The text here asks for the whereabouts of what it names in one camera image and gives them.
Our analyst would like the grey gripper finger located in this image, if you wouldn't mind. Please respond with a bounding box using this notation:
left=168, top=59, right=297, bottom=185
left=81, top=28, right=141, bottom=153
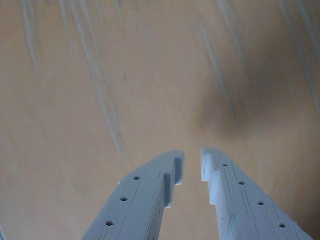
left=81, top=149, right=186, bottom=240
left=200, top=146, right=315, bottom=240

